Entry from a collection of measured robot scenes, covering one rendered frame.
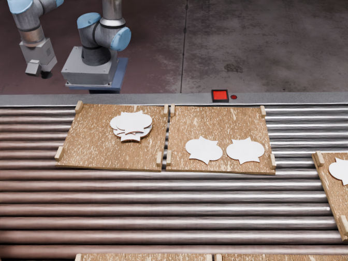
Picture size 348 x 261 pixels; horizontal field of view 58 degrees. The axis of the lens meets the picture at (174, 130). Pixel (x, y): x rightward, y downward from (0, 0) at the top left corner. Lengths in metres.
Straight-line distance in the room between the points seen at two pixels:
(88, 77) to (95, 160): 0.54
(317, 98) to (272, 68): 1.77
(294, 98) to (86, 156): 0.97
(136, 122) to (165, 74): 1.89
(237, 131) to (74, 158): 0.67
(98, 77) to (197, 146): 0.67
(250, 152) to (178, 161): 0.28
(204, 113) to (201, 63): 1.94
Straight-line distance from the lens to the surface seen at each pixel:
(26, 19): 1.19
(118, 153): 1.27
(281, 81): 3.22
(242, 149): 1.27
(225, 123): 1.37
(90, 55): 1.68
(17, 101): 1.68
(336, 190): 1.27
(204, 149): 1.25
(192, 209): 1.13
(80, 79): 1.70
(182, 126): 1.34
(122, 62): 1.84
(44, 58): 1.25
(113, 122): 1.34
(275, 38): 3.85
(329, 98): 1.65
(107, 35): 1.53
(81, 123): 1.42
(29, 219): 1.23
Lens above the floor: 1.91
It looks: 47 degrees down
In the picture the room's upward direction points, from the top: 2 degrees counter-clockwise
